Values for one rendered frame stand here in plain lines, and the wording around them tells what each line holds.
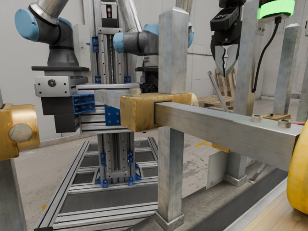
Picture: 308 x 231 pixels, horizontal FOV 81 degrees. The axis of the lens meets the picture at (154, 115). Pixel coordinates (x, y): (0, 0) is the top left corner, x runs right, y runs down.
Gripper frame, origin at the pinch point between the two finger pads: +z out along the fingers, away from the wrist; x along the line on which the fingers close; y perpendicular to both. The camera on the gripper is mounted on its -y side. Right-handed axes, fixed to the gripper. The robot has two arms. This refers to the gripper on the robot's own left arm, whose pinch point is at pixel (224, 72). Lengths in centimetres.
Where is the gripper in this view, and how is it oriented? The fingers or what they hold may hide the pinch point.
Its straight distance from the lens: 58.1
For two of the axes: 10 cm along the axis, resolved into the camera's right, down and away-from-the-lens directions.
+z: 0.0, 9.7, 2.2
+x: -8.3, -1.3, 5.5
